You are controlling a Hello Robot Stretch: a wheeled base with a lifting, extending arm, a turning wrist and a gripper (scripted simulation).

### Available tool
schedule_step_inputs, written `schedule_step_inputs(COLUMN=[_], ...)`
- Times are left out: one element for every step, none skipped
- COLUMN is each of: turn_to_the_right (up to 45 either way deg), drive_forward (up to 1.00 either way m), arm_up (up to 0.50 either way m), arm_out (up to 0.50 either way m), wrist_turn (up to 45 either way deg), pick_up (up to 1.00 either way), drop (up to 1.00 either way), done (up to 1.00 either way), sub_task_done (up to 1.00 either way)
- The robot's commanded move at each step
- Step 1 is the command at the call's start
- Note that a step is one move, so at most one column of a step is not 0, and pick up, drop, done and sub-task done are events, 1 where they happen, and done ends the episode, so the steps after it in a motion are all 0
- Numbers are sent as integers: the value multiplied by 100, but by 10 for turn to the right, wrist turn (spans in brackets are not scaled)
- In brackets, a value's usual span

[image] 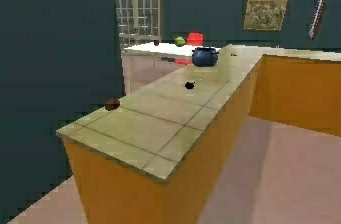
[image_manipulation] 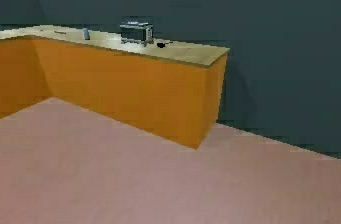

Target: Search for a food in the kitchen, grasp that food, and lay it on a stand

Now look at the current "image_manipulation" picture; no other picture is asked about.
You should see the orange kitchen counter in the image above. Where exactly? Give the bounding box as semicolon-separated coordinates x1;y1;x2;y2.
0;24;231;150

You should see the grey metal toaster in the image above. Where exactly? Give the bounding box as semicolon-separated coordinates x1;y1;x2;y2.
119;20;155;47

